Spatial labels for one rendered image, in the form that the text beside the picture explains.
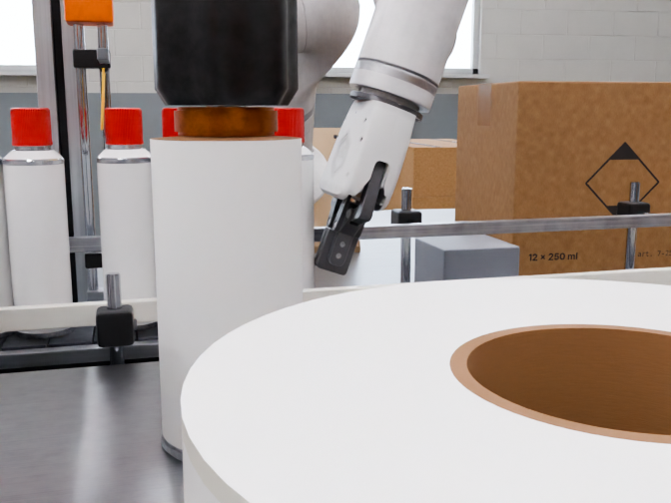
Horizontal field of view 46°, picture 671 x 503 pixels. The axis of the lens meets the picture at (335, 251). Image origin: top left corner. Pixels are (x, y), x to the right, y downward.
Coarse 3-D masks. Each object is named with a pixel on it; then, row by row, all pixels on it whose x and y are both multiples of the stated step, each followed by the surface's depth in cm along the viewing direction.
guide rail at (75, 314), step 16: (576, 272) 82; (592, 272) 82; (608, 272) 82; (624, 272) 82; (640, 272) 83; (656, 272) 83; (320, 288) 75; (336, 288) 75; (352, 288) 75; (48, 304) 68; (64, 304) 68; (80, 304) 69; (96, 304) 69; (144, 304) 70; (0, 320) 67; (16, 320) 67; (32, 320) 68; (48, 320) 68; (64, 320) 68; (80, 320) 69; (144, 320) 70
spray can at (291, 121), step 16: (288, 112) 74; (304, 112) 75; (288, 128) 74; (304, 128) 75; (304, 160) 74; (304, 176) 74; (304, 192) 75; (304, 208) 75; (304, 224) 75; (304, 240) 76; (304, 256) 76; (304, 272) 76; (304, 288) 76
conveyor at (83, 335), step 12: (12, 336) 71; (60, 336) 71; (72, 336) 71; (84, 336) 71; (96, 336) 71; (144, 336) 71; (156, 336) 71; (0, 348) 69; (12, 348) 68; (24, 348) 68
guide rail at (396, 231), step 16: (400, 224) 84; (416, 224) 84; (432, 224) 84; (448, 224) 85; (464, 224) 85; (480, 224) 86; (496, 224) 86; (512, 224) 87; (528, 224) 87; (544, 224) 88; (560, 224) 88; (576, 224) 89; (592, 224) 89; (608, 224) 90; (624, 224) 90; (640, 224) 91; (656, 224) 91; (80, 240) 75; (96, 240) 75; (320, 240) 81
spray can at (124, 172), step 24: (120, 120) 70; (120, 144) 70; (120, 168) 70; (144, 168) 71; (120, 192) 70; (144, 192) 71; (120, 216) 71; (144, 216) 71; (120, 240) 71; (144, 240) 72; (120, 264) 71; (144, 264) 72; (144, 288) 72
